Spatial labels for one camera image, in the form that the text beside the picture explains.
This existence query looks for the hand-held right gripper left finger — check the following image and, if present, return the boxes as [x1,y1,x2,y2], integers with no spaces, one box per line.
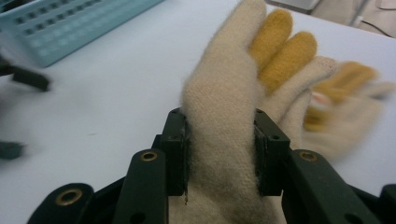
[152,107,191,197]

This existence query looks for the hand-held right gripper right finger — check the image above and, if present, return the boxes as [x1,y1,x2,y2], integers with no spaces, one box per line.
[253,108,292,197]

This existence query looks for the cream glove yellow fingertips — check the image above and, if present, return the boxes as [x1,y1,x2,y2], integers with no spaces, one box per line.
[167,0,340,224]

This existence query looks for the light blue plastic basket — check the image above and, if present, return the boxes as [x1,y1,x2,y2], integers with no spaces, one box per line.
[0,0,166,69]

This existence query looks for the cream glove with round tag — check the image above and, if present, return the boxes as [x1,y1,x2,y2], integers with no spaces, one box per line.
[302,60,396,161]

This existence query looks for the black floor cables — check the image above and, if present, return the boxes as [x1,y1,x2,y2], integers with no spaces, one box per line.
[361,0,396,39]

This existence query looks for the grey metal desk frame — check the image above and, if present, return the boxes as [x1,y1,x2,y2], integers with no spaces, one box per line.
[347,0,371,28]

